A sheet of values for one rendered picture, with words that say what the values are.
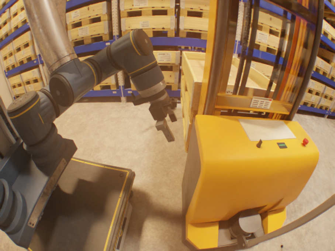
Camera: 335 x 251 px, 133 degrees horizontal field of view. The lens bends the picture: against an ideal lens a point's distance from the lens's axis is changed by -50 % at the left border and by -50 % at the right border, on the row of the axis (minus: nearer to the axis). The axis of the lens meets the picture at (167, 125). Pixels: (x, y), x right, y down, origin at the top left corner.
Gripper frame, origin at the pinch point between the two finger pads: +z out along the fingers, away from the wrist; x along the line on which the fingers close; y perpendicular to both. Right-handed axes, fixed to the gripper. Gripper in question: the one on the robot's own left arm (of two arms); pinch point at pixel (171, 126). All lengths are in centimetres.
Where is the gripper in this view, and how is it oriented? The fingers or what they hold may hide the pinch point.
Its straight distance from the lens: 59.1
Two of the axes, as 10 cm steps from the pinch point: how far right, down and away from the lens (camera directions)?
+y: 9.1, -2.5, -3.2
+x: 1.2, -5.9, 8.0
